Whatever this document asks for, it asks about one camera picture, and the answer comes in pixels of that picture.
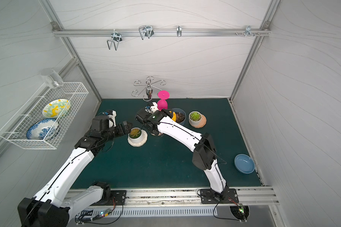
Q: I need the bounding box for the yellow watering can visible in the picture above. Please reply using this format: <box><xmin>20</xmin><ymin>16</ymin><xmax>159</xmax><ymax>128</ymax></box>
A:
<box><xmin>170</xmin><ymin>111</ymin><xmax>177</xmax><ymax>122</ymax></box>

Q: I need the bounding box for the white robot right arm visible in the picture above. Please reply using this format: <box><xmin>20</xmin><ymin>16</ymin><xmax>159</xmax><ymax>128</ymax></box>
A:
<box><xmin>136</xmin><ymin>107</ymin><xmax>239</xmax><ymax>204</ymax></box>

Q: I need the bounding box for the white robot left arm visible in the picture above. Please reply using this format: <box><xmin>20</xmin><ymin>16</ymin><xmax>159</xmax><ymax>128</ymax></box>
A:
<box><xmin>18</xmin><ymin>111</ymin><xmax>132</xmax><ymax>227</ymax></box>

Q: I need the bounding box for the white pot yellow-orange succulent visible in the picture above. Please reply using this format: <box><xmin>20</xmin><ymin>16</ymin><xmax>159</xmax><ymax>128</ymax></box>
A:
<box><xmin>128</xmin><ymin>127</ymin><xmax>145</xmax><ymax>143</ymax></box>

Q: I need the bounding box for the grey-blue pot pink succulent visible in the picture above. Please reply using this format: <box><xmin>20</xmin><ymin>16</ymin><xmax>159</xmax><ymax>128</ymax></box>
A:
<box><xmin>172</xmin><ymin>108</ymin><xmax>186</xmax><ymax>126</ymax></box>

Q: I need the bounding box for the small white pot green succulent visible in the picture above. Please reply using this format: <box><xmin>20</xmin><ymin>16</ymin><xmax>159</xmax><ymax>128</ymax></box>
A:
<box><xmin>188</xmin><ymin>111</ymin><xmax>202</xmax><ymax>128</ymax></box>

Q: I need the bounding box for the white faceted saucer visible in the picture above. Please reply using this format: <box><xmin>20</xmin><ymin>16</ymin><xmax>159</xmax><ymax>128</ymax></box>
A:
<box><xmin>127</xmin><ymin>128</ymin><xmax>148</xmax><ymax>147</ymax></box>

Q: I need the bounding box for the chrome glass holder stand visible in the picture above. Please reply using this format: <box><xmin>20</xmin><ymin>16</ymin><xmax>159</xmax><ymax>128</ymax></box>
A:
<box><xmin>131</xmin><ymin>76</ymin><xmax>167</xmax><ymax>106</ymax></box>

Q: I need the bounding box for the peach faceted saucer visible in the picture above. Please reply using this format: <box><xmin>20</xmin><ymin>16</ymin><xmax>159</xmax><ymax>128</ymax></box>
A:
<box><xmin>188</xmin><ymin>115</ymin><xmax>206</xmax><ymax>128</ymax></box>

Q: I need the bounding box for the yellow green patterned plate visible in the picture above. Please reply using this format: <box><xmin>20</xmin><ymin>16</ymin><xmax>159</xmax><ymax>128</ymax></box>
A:
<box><xmin>42</xmin><ymin>99</ymin><xmax>71</xmax><ymax>118</ymax></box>

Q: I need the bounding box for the blue white patterned plate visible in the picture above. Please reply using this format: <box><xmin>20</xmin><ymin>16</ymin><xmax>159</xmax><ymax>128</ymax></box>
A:
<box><xmin>26</xmin><ymin>118</ymin><xmax>59</xmax><ymax>140</ymax></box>

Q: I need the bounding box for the metal hook clamp left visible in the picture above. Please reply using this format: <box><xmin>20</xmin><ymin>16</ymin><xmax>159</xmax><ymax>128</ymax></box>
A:
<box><xmin>107</xmin><ymin>30</ymin><xmax>122</xmax><ymax>51</ymax></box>

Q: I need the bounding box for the metal hook clamp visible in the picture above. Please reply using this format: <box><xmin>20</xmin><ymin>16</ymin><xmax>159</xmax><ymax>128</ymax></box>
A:
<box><xmin>138</xmin><ymin>25</ymin><xmax>154</xmax><ymax>40</ymax></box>
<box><xmin>107</xmin><ymin>30</ymin><xmax>122</xmax><ymax>51</ymax></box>

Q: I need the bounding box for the clear drinking glass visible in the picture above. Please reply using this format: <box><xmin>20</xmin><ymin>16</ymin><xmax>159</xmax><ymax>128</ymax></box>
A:
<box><xmin>40</xmin><ymin>68</ymin><xmax>64</xmax><ymax>89</ymax></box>

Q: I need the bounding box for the green circuit board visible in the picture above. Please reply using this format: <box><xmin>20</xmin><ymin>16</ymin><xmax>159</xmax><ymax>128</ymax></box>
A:
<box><xmin>99</xmin><ymin>209</ymin><xmax>113</xmax><ymax>218</ymax></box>

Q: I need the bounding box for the metal hook clamp middle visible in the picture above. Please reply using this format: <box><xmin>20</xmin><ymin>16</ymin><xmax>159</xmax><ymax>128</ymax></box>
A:
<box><xmin>138</xmin><ymin>25</ymin><xmax>154</xmax><ymax>40</ymax></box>

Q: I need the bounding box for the small metal clip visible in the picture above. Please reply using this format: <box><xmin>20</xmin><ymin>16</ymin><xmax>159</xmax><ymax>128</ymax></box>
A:
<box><xmin>176</xmin><ymin>26</ymin><xmax>182</xmax><ymax>37</ymax></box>

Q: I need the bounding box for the blue ceramic bowl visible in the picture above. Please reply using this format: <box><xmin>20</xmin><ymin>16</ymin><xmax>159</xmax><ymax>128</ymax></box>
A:
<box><xmin>234</xmin><ymin>154</ymin><xmax>255</xmax><ymax>174</ymax></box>

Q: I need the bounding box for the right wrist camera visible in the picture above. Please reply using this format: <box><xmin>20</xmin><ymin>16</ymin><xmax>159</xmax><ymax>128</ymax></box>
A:
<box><xmin>145</xmin><ymin>102</ymin><xmax>159</xmax><ymax>113</ymax></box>

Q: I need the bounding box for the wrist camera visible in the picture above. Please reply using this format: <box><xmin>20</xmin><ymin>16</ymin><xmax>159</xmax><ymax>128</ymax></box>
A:
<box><xmin>102</xmin><ymin>110</ymin><xmax>117</xmax><ymax>128</ymax></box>
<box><xmin>145</xmin><ymin>102</ymin><xmax>159</xmax><ymax>113</ymax></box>

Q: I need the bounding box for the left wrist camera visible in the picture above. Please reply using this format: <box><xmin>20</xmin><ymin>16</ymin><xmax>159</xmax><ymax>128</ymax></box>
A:
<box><xmin>102</xmin><ymin>110</ymin><xmax>117</xmax><ymax>128</ymax></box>

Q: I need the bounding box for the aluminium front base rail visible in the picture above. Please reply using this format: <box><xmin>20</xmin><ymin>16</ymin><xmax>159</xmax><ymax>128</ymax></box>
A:
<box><xmin>62</xmin><ymin>186</ymin><xmax>279</xmax><ymax>218</ymax></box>

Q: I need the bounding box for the white wire basket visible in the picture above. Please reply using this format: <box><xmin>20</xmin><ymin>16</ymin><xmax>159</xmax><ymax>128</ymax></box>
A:
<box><xmin>0</xmin><ymin>82</ymin><xmax>88</xmax><ymax>149</ymax></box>

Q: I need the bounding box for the aluminium top rail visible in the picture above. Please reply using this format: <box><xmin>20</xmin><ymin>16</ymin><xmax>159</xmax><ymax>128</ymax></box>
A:
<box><xmin>53</xmin><ymin>28</ymin><xmax>271</xmax><ymax>38</ymax></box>

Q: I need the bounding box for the metal bracket right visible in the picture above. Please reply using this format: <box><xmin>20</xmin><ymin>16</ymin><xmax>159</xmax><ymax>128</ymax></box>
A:
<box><xmin>235</xmin><ymin>26</ymin><xmax>260</xmax><ymax>37</ymax></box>

